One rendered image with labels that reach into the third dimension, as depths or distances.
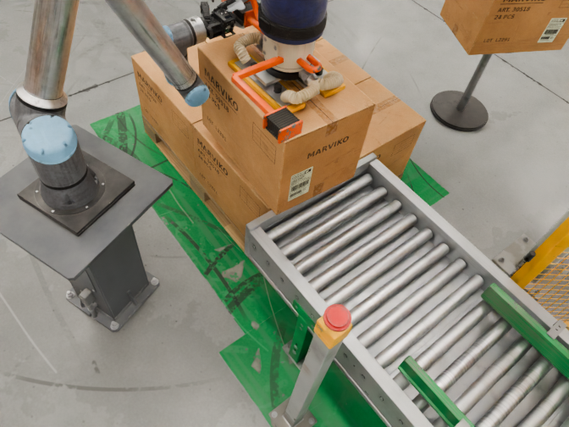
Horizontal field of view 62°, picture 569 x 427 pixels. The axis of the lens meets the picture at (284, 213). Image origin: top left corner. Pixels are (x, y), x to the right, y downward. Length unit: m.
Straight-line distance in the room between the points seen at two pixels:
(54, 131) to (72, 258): 0.40
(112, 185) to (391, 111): 1.42
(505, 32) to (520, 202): 0.98
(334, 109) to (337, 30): 2.35
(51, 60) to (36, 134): 0.22
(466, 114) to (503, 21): 0.83
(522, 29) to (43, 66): 2.36
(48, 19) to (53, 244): 0.68
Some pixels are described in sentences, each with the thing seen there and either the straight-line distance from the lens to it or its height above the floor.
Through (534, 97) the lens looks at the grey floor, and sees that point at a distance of 4.02.
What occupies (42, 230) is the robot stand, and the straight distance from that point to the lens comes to 1.76.
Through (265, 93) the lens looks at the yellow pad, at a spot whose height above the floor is 1.03.
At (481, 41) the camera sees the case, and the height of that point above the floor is 0.71.
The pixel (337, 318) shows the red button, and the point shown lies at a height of 1.04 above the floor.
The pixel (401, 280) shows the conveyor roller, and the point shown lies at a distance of 1.89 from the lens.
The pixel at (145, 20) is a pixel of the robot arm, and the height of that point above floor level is 1.33.
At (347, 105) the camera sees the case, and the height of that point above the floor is 1.01.
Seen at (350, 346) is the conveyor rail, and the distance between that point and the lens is 1.67.
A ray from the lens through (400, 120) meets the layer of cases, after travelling 2.48.
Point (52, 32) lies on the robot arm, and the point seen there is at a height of 1.28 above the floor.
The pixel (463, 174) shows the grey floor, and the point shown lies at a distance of 3.15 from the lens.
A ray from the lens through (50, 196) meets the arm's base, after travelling 1.74.
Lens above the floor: 2.12
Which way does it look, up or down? 53 degrees down
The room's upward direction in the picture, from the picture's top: 9 degrees clockwise
